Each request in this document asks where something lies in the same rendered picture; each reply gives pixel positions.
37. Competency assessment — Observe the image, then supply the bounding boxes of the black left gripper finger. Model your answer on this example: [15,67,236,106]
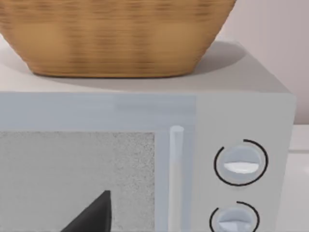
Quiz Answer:
[59,190,113,232]

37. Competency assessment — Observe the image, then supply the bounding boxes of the pale microwave door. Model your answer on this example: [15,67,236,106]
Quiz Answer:
[0,94,197,232]

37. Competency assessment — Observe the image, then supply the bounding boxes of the pale microwave knob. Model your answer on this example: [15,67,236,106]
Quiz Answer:
[221,144,263,181]
[215,206,254,232]

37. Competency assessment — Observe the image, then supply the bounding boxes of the pale microwave oven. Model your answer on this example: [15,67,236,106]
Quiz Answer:
[0,33,297,232]

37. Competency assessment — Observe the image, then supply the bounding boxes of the woven wicker basket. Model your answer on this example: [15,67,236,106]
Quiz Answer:
[0,0,236,79]

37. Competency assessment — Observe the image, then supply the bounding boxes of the pale microwave door handle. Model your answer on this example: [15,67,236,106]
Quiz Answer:
[169,125,184,232]

